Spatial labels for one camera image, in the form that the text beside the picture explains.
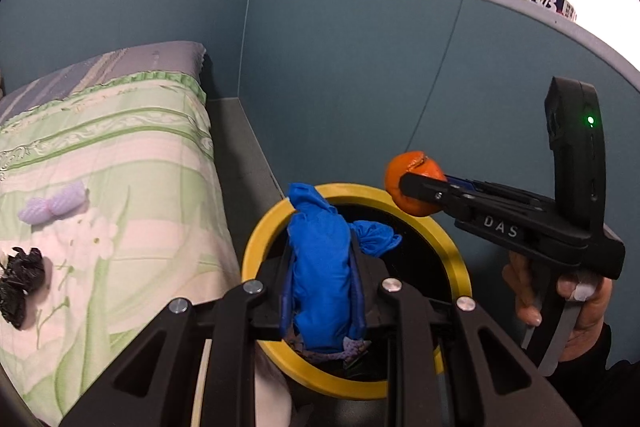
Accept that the bow shaped purple foam net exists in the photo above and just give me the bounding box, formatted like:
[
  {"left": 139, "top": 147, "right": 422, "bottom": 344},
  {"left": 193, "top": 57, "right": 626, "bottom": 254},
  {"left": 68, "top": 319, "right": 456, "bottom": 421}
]
[{"left": 19, "top": 184, "right": 90, "bottom": 226}]

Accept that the person's right hand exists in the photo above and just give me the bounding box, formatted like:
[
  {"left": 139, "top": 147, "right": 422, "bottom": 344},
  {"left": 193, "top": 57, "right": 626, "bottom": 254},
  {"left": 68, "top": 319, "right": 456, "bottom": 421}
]
[{"left": 501, "top": 251, "right": 614, "bottom": 363}]

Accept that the person's right forearm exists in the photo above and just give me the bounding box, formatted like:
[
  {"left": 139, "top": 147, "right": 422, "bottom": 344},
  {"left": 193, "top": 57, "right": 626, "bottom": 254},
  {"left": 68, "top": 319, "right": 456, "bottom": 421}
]
[{"left": 592, "top": 322, "right": 640, "bottom": 427}]

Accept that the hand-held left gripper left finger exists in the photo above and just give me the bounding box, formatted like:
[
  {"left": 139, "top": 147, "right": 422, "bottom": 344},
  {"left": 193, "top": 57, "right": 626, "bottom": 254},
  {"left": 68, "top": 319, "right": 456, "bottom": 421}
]
[{"left": 59, "top": 247, "right": 296, "bottom": 427}]

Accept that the lavender fuzzy sock ball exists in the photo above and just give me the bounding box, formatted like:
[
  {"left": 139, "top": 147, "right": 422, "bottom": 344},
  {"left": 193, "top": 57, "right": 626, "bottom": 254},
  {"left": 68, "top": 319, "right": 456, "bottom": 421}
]
[{"left": 285, "top": 334, "right": 374, "bottom": 364}]

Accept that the orange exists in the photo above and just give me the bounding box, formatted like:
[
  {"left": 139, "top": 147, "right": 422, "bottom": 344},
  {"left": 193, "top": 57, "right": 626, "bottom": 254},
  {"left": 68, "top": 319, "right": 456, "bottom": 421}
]
[{"left": 384, "top": 150, "right": 449, "bottom": 218}]

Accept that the black plastic bag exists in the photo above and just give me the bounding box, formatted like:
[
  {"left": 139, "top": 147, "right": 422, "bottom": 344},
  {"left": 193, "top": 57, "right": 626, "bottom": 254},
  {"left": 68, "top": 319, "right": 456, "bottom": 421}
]
[{"left": 0, "top": 247, "right": 47, "bottom": 331}]

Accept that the green floral quilt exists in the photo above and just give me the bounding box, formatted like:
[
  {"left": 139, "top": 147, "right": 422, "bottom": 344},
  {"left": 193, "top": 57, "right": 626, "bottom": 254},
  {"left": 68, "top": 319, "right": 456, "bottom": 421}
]
[{"left": 0, "top": 72, "right": 242, "bottom": 427}]

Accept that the yellow rimmed black trash bin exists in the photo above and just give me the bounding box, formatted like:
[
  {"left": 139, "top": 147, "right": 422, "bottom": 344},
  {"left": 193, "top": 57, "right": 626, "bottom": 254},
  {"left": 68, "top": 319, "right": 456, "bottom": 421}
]
[{"left": 241, "top": 183, "right": 472, "bottom": 401}]

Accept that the blue cloth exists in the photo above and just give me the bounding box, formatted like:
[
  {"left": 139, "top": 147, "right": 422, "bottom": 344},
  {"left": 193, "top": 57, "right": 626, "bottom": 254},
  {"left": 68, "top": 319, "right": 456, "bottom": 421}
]
[{"left": 285, "top": 182, "right": 403, "bottom": 356}]

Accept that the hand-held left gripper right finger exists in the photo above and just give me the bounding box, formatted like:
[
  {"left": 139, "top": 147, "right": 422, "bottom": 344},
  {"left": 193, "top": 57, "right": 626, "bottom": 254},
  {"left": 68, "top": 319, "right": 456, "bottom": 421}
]
[{"left": 350, "top": 238, "right": 583, "bottom": 427}]

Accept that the striped grey bedsheet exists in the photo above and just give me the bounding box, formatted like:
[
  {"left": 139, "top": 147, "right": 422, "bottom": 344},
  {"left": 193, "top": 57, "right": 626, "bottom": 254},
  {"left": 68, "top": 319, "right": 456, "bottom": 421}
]
[{"left": 0, "top": 40, "right": 207, "bottom": 124}]

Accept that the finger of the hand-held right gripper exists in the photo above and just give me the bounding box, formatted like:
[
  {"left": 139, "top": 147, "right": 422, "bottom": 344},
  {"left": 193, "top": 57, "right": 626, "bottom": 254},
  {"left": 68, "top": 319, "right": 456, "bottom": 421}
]
[
  {"left": 444, "top": 175, "right": 544, "bottom": 210},
  {"left": 399, "top": 172, "right": 482, "bottom": 221}
]

